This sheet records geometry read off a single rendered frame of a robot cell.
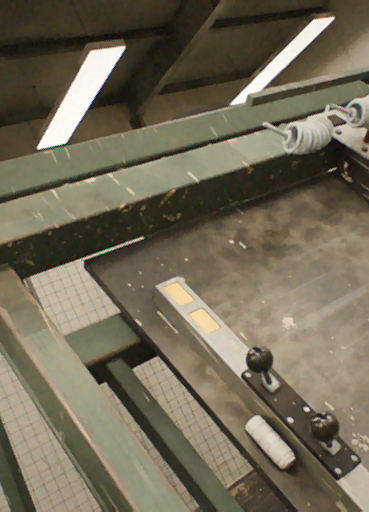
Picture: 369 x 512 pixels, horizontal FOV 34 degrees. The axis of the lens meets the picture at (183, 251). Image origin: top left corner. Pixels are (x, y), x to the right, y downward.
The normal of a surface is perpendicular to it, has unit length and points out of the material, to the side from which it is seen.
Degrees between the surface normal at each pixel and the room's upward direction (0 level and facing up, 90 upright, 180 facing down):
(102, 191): 58
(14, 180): 90
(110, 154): 90
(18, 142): 90
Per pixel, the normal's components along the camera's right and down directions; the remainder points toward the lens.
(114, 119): 0.46, -0.33
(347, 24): -0.78, 0.30
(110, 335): 0.15, -0.75
